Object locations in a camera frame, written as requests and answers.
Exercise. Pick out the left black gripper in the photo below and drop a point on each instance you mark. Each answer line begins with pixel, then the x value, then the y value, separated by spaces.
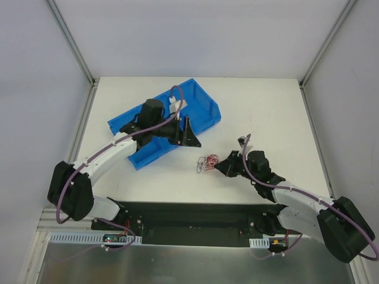
pixel 181 132

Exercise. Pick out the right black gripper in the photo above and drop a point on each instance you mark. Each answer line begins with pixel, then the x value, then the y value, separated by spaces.
pixel 231 163

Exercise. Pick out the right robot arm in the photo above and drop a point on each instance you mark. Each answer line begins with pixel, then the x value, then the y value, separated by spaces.
pixel 337 223

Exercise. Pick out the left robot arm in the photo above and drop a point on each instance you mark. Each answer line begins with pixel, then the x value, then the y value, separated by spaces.
pixel 71 185

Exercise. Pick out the silver metal sheet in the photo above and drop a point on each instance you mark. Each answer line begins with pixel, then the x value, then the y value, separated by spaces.
pixel 307 262

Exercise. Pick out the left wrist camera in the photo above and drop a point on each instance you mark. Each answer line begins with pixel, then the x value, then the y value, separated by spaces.
pixel 175 107

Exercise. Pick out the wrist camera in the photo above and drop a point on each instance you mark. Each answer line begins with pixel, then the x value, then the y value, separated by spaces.
pixel 242 141
pixel 175 107

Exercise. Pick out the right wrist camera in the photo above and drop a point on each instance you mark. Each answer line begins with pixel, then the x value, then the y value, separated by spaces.
pixel 242 141

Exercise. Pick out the right white cable duct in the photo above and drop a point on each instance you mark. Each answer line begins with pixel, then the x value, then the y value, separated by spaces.
pixel 259 243

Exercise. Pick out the white cable duct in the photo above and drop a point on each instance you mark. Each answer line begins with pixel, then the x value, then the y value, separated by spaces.
pixel 259 243
pixel 94 238

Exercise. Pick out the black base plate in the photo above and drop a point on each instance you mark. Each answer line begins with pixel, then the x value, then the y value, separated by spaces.
pixel 210 225

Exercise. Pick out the left aluminium frame post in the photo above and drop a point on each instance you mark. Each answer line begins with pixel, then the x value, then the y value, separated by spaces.
pixel 70 41

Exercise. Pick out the aluminium frame post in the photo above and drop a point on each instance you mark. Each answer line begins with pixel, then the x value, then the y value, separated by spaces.
pixel 335 28
pixel 70 41

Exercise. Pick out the left white cable duct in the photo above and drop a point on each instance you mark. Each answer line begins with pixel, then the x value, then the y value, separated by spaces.
pixel 94 238

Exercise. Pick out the right aluminium frame post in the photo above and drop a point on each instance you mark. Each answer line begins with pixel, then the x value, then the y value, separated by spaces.
pixel 335 28

